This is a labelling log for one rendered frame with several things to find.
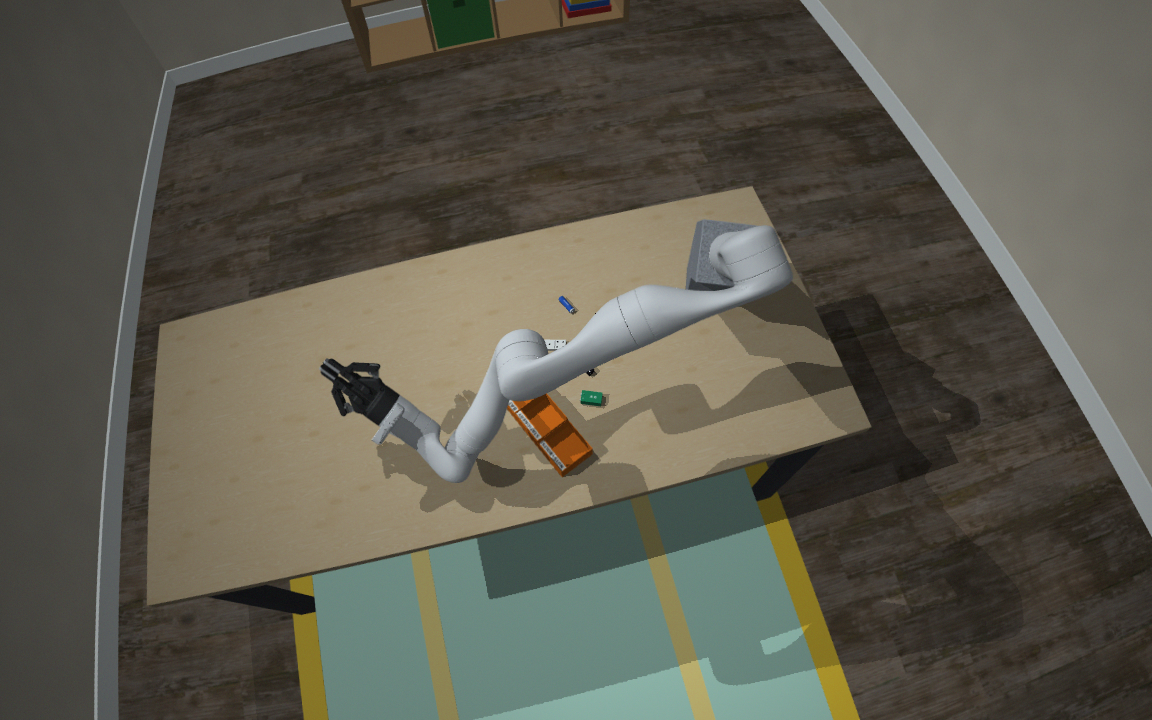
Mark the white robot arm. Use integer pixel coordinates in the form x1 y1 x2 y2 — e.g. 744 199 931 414
372 225 793 483

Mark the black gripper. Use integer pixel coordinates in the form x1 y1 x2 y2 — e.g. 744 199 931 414
319 358 400 426

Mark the orange three-compartment bin rack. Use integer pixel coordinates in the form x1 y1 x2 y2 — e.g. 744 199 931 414
507 394 593 477

